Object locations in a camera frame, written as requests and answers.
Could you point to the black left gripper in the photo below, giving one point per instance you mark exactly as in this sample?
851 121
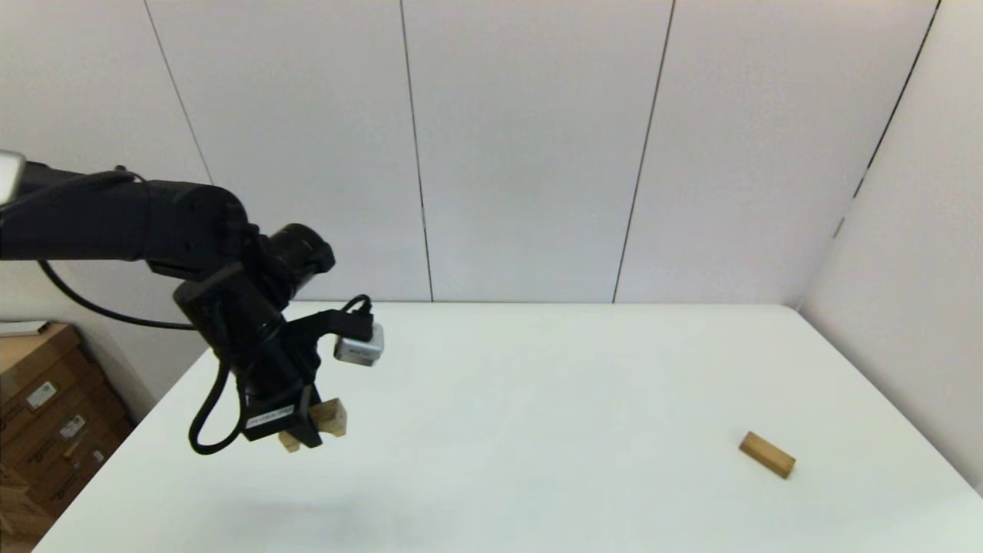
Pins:
273 392

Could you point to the rectangular wooden building block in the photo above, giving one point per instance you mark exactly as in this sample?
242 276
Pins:
767 455

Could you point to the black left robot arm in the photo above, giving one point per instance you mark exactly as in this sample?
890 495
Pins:
115 223

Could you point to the brown cardboard box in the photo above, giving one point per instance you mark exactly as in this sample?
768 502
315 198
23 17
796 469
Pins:
92 470
31 361
19 522
69 430

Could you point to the flat white board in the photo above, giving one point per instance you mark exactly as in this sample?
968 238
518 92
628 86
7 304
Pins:
21 328

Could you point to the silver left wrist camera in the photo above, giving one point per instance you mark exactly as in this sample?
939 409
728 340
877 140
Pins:
359 349

